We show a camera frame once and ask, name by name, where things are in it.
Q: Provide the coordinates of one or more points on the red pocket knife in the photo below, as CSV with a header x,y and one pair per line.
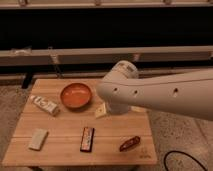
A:
x,y
129,143

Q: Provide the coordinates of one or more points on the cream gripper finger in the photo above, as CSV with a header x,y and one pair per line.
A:
x,y
101,111
138,109

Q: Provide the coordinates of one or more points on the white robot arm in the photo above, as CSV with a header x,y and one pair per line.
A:
x,y
189,94

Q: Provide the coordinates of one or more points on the wooden table board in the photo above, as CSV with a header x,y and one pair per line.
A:
x,y
62,145

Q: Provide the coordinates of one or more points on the white tube with label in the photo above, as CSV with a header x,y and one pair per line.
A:
x,y
45,104

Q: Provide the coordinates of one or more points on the grey horizontal rail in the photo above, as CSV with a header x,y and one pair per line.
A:
x,y
27,57

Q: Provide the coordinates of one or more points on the black and orange box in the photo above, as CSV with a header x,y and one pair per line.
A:
x,y
87,139

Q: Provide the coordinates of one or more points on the orange ceramic bowl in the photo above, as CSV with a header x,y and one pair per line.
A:
x,y
76,95

